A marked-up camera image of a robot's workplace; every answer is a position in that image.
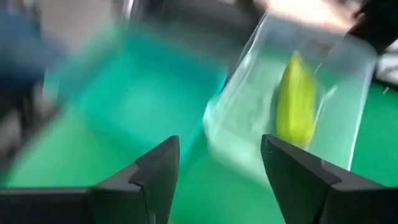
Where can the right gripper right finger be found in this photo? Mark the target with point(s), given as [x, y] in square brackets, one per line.
[304, 193]

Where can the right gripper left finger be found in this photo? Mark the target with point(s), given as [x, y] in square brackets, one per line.
[149, 186]

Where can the short light green cucumber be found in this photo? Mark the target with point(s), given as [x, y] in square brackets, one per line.
[297, 102]

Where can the green table mat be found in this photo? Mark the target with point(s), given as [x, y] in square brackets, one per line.
[217, 199]

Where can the teal plastic bin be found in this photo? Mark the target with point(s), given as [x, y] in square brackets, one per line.
[140, 93]

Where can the clear plastic bin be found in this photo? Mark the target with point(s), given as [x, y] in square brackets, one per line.
[248, 109]

